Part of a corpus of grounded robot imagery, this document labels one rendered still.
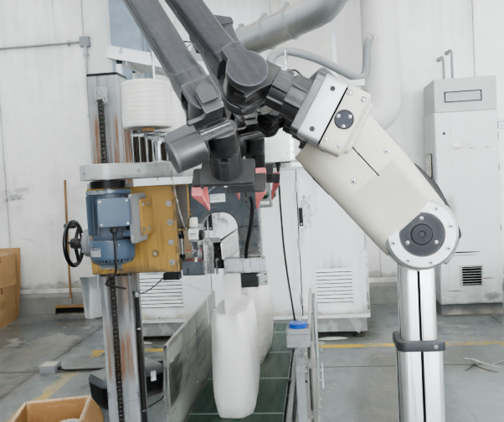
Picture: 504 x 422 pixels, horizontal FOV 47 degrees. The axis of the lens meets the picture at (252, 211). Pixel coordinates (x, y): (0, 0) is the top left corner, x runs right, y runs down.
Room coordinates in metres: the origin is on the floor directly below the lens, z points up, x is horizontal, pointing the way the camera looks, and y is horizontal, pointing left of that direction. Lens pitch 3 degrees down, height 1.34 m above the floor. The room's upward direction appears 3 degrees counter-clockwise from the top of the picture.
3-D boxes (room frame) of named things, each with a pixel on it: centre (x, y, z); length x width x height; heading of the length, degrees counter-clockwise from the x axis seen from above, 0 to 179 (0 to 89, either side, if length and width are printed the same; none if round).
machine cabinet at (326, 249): (5.34, 0.12, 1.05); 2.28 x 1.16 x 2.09; 84
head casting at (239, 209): (2.19, 0.08, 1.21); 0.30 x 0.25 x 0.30; 174
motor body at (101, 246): (1.96, 0.48, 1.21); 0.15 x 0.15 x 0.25
